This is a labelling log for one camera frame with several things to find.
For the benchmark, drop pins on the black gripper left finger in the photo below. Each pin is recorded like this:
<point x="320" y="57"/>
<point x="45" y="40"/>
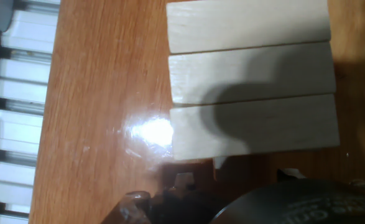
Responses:
<point x="132" y="211"/>

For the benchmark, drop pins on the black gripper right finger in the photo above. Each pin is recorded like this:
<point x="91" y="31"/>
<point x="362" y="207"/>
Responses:
<point x="182" y="205"/>

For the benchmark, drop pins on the pale wooden jenga block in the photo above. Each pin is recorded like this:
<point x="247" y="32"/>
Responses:
<point x="232" y="71"/>
<point x="194" y="137"/>
<point x="247" y="25"/>

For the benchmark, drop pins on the orange wooden board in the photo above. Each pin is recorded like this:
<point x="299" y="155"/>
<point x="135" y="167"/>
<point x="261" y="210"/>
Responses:
<point x="92" y="93"/>

